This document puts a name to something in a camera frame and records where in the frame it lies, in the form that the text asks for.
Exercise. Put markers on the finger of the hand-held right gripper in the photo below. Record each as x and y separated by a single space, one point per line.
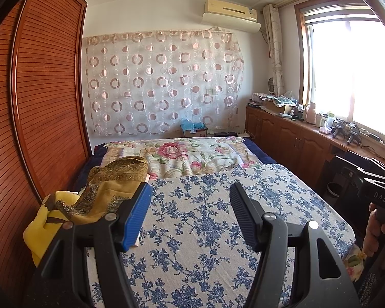
346 168
373 164

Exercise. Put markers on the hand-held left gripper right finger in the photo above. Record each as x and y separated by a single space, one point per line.
243 211

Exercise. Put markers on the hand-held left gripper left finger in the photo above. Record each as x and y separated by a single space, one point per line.
136 218

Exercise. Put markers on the golden patterned garment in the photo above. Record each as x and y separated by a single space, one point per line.
115 183

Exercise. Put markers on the person's right hand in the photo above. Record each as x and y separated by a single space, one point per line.
372 234

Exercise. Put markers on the dark waste bin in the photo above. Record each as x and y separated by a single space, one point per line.
333 190

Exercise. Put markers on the black handheld device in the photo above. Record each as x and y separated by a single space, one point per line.
353 136
338 130

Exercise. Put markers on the white tissue holder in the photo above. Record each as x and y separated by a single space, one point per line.
325 130

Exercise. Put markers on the blue floral bed cover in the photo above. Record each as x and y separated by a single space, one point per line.
195 224

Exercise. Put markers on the green-capped bottle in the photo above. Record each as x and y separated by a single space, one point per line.
330 117

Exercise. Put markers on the pale floral bedsheet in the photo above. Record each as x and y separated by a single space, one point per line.
354 260

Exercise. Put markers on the long wooden cabinet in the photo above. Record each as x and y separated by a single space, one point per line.
282 134

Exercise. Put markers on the pink floral quilt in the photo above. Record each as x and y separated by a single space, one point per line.
179 154

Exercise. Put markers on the flat black box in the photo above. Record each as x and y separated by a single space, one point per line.
224 133

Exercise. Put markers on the dark patterned cloth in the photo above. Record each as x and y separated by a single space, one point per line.
369 287

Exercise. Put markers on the wood-framed window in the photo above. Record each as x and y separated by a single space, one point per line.
340 70

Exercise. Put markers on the cardboard box with blue bag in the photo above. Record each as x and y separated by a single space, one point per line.
192 125

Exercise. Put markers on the pile of household clutter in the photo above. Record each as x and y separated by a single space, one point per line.
269 101

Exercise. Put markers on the yellow plush toy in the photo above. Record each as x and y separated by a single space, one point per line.
35 234

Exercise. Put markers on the round dark fan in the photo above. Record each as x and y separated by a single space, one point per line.
271 85

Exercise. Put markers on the circle-patterned sheer curtain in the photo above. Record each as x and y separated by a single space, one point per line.
154 83

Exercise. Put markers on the pale window curtain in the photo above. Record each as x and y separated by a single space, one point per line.
274 45

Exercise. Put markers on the wooden louvered wardrobe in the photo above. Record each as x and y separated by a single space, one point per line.
45 102

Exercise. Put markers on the wall air conditioner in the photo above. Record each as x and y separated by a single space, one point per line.
231 14

